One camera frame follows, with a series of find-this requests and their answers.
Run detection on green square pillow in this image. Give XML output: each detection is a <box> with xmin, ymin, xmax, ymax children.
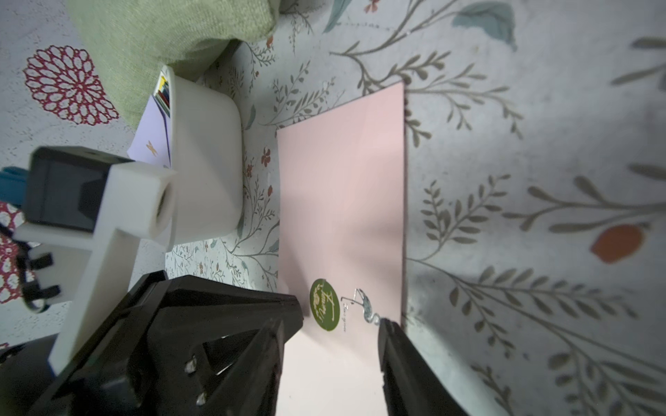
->
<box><xmin>66</xmin><ymin>0</ymin><xmax>280</xmax><ymax>128</ymax></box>

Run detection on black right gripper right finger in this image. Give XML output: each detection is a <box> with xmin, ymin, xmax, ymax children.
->
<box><xmin>378</xmin><ymin>318</ymin><xmax>467</xmax><ymax>416</ymax></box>

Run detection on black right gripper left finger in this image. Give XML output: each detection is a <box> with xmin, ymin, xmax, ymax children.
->
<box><xmin>199</xmin><ymin>319</ymin><xmax>285</xmax><ymax>415</ymax></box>

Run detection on pink envelope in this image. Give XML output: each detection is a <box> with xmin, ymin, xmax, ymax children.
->
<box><xmin>277</xmin><ymin>83</ymin><xmax>406</xmax><ymax>415</ymax></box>

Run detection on white plastic storage box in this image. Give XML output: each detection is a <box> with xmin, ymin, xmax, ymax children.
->
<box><xmin>160</xmin><ymin>65</ymin><xmax>244</xmax><ymax>251</ymax></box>

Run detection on lilac envelope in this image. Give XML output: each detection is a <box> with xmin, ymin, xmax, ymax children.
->
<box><xmin>128</xmin><ymin>96</ymin><xmax>172</xmax><ymax>168</ymax></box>

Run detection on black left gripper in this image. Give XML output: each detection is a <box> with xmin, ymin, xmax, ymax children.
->
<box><xmin>1</xmin><ymin>272</ymin><xmax>304</xmax><ymax>415</ymax></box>

